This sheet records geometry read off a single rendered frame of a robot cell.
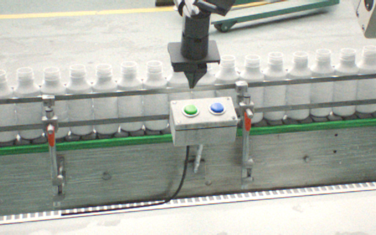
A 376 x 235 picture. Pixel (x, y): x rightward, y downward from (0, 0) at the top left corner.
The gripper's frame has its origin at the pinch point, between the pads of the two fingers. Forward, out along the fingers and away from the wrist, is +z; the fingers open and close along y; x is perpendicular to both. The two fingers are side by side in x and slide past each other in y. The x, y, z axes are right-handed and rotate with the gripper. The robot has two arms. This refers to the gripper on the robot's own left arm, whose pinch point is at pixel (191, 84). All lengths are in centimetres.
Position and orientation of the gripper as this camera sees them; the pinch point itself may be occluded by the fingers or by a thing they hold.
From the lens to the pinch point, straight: 168.4
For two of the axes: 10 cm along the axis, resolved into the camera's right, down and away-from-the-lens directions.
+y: -9.9, 0.7, -1.6
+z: -0.6, 7.1, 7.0
